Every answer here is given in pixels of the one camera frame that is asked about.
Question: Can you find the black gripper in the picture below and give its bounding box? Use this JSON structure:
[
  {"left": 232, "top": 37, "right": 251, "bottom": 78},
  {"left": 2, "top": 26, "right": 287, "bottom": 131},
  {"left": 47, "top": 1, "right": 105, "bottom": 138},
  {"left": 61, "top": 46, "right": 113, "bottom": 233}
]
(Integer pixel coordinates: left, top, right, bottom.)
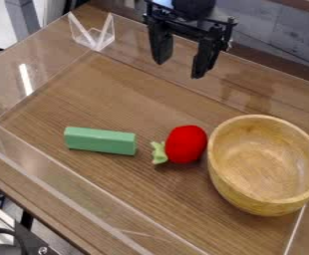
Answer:
[{"left": 146, "top": 0, "right": 237, "bottom": 79}]

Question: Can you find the green foam block stick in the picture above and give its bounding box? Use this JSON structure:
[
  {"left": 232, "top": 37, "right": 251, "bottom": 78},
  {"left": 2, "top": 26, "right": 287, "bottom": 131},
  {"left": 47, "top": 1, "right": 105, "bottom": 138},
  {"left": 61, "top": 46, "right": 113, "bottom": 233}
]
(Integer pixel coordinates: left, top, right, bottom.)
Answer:
[{"left": 65, "top": 127, "right": 137, "bottom": 155}]

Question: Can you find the brown wooden bowl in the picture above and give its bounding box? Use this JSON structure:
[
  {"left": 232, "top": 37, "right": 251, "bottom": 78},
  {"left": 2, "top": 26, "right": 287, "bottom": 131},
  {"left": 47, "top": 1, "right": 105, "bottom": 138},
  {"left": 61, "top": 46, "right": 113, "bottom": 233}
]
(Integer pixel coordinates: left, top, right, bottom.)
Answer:
[{"left": 206, "top": 115, "right": 309, "bottom": 217}]

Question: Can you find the red plush strawberry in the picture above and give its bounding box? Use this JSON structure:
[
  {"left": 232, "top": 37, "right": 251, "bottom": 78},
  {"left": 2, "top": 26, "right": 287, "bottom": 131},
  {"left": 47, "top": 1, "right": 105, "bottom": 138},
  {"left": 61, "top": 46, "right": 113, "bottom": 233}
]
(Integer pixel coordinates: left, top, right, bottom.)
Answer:
[{"left": 152, "top": 126, "right": 208, "bottom": 164}]

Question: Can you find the black clamp under table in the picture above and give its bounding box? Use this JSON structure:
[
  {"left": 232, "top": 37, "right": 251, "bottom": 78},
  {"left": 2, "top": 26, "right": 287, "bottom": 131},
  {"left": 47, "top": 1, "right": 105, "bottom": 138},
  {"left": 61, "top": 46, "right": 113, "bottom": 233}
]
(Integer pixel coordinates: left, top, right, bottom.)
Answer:
[{"left": 13, "top": 222, "right": 61, "bottom": 255}]

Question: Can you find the clear acrylic corner bracket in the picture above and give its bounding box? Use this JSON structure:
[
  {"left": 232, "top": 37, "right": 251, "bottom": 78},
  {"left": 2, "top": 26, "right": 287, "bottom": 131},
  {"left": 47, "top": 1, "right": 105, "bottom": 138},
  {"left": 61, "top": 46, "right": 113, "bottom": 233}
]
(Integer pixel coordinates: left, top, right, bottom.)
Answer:
[{"left": 69, "top": 12, "right": 115, "bottom": 52}]

